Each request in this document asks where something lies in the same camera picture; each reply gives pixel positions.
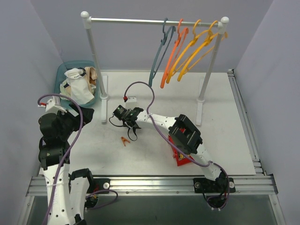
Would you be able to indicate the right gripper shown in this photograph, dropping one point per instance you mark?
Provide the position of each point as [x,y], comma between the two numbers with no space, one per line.
[130,121]

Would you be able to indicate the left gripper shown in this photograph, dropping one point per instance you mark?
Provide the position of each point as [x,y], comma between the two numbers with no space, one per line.
[82,113]

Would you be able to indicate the orange clothespin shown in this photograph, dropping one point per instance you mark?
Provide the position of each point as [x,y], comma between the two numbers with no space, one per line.
[125,141]

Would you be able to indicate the white underwear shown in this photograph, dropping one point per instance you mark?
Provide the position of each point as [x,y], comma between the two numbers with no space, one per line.
[81,99]

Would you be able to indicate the orange plastic hanger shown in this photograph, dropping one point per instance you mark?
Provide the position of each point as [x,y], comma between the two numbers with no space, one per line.
[175,51]

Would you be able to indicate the teal plastic hanger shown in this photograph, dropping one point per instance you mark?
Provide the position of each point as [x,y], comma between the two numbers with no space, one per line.
[164,44]

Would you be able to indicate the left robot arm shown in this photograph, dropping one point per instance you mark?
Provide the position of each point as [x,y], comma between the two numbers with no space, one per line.
[65,192]

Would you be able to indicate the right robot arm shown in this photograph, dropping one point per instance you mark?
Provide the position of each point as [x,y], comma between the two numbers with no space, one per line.
[181,133]

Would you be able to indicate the teal laundry basket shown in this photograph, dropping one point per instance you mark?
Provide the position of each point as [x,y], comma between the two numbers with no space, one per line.
[60,77]

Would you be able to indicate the beige pink garment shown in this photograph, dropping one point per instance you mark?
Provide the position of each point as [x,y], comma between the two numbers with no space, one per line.
[92,75]

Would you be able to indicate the red clothespin bin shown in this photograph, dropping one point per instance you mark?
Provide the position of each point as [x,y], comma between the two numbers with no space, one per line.
[180,163]

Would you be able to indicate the pile of clothespins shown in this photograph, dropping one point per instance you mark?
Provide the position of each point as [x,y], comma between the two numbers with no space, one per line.
[180,157]

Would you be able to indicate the white clothes rack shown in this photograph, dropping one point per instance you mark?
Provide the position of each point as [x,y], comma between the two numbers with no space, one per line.
[88,21]

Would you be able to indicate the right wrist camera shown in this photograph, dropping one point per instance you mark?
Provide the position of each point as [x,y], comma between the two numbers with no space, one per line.
[130,102]

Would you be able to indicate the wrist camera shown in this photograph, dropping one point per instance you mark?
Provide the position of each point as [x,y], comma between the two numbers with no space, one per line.
[53,105]
[130,102]

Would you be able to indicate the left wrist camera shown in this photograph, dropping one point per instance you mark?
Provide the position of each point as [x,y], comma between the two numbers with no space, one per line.
[53,105]

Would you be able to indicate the aluminium frame rail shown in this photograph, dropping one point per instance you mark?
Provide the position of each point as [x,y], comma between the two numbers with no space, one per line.
[184,185]

